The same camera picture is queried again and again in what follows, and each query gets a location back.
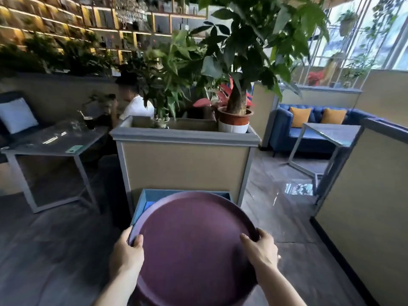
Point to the person's left forearm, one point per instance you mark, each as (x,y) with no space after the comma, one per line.
(119,291)

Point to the round purple serving tray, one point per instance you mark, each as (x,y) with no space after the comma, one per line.
(191,251)

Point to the person's right thumb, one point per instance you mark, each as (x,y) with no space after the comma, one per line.
(247,242)

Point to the green card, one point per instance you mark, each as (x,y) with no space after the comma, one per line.
(74,149)

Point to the grey metal frame table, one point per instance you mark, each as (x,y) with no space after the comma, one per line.
(331,136)

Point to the red potted flower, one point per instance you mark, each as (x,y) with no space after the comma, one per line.
(315,78)

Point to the person's right forearm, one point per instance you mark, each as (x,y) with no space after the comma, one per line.
(277,288)

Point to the blue plastic bin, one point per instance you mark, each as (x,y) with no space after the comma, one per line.
(149,200)

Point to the tan partition with grey cap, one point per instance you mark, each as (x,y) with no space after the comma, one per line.
(366,203)

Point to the dark armchair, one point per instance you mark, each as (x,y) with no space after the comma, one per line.
(12,124)

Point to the red leafed plant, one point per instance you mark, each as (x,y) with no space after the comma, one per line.
(223,93)

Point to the brown and white plant pot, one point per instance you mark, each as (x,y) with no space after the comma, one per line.
(234,121)

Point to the glass of dark drink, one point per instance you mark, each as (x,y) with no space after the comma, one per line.
(89,121)

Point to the person's left thumb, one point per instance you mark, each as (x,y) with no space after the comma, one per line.
(139,242)

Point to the grey and tan planter box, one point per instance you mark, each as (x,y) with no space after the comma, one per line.
(185,159)

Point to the person's left hand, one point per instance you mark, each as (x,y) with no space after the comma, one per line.
(126,256)

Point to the lit wall shelving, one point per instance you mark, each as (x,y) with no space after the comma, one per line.
(95,22)

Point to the person's right hand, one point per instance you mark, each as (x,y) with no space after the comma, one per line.
(263,253)

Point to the large green money tree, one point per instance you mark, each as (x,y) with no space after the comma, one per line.
(255,44)

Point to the green bamboo plant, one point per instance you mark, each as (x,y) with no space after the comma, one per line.
(165,73)

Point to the blue tufted sofa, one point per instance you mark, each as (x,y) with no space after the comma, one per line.
(306,133)

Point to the white cushion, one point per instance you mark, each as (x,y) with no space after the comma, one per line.
(16,115)

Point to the orange cushion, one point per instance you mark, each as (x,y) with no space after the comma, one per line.
(299,116)
(333,116)

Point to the crystal chandelier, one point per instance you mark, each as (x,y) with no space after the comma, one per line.
(130,12)

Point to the grey glass top table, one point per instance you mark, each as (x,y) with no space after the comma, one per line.
(47,146)

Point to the hanging potted plant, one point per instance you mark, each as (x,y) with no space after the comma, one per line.
(346,22)

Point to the row of dark green plants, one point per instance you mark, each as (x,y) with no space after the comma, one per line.
(54,55)

